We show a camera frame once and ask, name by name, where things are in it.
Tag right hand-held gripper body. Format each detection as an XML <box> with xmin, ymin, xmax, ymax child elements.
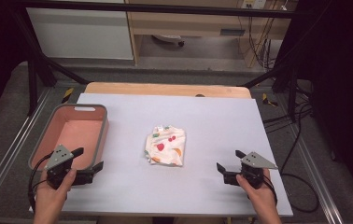
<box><xmin>223</xmin><ymin>151</ymin><xmax>279</xmax><ymax>190</ymax></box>

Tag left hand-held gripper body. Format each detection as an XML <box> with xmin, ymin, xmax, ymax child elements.
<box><xmin>44</xmin><ymin>144</ymin><xmax>96</xmax><ymax>190</ymax></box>

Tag pink basket with grey rim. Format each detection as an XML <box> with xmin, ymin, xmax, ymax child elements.
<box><xmin>28</xmin><ymin>103</ymin><xmax>109</xmax><ymax>173</ymax></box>

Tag fruit print white garment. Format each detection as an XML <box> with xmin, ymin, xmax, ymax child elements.
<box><xmin>144</xmin><ymin>124</ymin><xmax>187</xmax><ymax>168</ymax></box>

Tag person's right hand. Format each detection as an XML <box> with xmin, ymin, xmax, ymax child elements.
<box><xmin>235</xmin><ymin>169</ymin><xmax>279</xmax><ymax>210</ymax></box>

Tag person's left hand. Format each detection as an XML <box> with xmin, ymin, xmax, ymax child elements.
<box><xmin>34</xmin><ymin>167</ymin><xmax>78</xmax><ymax>209</ymax></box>

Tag yellow black tape marker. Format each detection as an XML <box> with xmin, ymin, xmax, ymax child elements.
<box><xmin>61</xmin><ymin>87</ymin><xmax>75</xmax><ymax>105</ymax></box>
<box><xmin>261</xmin><ymin>92</ymin><xmax>279</xmax><ymax>107</ymax></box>

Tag black metal stand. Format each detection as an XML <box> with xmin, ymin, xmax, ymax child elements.
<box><xmin>242</xmin><ymin>55</ymin><xmax>311</xmax><ymax>123</ymax></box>
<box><xmin>10</xmin><ymin>8</ymin><xmax>90</xmax><ymax>117</ymax></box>

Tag office chair wheel base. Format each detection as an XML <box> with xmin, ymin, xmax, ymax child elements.
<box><xmin>151</xmin><ymin>34</ymin><xmax>186</xmax><ymax>49</ymax></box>

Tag light wooden desk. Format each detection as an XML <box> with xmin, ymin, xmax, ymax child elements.
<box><xmin>124</xmin><ymin>0</ymin><xmax>292</xmax><ymax>67</ymax></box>

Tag white power strip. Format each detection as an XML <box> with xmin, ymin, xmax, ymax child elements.
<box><xmin>241</xmin><ymin>0</ymin><xmax>267</xmax><ymax>9</ymax></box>

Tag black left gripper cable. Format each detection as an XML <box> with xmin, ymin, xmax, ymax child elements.
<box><xmin>27</xmin><ymin>153</ymin><xmax>53</xmax><ymax>213</ymax></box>

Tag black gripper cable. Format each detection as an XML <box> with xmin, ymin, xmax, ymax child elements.
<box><xmin>27</xmin><ymin>153</ymin><xmax>53</xmax><ymax>213</ymax></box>
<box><xmin>262</xmin><ymin>104</ymin><xmax>320</xmax><ymax>215</ymax></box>

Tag aluminium floor rail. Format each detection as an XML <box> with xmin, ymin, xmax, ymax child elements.
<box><xmin>286</xmin><ymin>124</ymin><xmax>345</xmax><ymax>224</ymax></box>
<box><xmin>0</xmin><ymin>88</ymin><xmax>53</xmax><ymax>213</ymax></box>

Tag bundle of black floor cables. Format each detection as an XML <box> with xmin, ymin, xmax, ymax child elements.
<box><xmin>262</xmin><ymin>101</ymin><xmax>314</xmax><ymax>134</ymax></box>

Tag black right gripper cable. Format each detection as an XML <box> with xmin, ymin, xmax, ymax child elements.
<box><xmin>262</xmin><ymin>104</ymin><xmax>320</xmax><ymax>215</ymax></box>

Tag hanging cables under desk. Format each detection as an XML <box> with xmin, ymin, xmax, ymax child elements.
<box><xmin>247</xmin><ymin>13</ymin><xmax>278</xmax><ymax>71</ymax></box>

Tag black metal frame bar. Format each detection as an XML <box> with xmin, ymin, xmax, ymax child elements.
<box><xmin>7</xmin><ymin>2</ymin><xmax>311</xmax><ymax>19</ymax></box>

